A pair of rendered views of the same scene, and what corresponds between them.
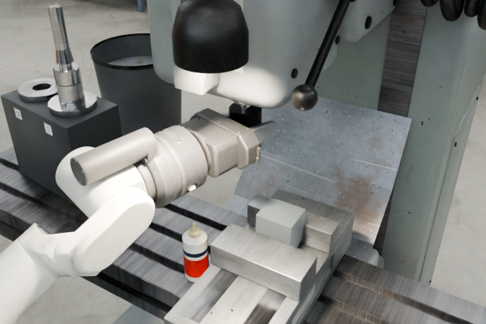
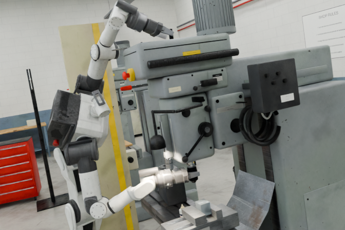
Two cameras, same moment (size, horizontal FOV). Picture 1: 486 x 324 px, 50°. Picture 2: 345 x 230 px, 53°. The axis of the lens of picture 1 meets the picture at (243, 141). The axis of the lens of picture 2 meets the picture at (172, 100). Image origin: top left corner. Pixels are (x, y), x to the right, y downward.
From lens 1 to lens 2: 1.23 m
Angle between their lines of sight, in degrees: 43
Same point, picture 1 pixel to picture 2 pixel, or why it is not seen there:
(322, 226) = (215, 209)
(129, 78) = not seen: hidden behind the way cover
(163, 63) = not seen: hidden behind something
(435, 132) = (282, 188)
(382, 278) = not seen: outside the picture
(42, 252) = (128, 190)
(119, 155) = (148, 171)
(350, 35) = (217, 146)
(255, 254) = (189, 212)
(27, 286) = (124, 197)
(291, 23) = (182, 141)
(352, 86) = (259, 170)
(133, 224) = (148, 188)
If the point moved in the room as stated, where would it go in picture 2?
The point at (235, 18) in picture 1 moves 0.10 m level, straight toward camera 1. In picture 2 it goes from (158, 139) to (144, 145)
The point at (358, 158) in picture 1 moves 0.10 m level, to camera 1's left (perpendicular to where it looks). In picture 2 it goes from (260, 198) to (242, 196)
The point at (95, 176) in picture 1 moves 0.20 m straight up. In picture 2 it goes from (141, 175) to (134, 134)
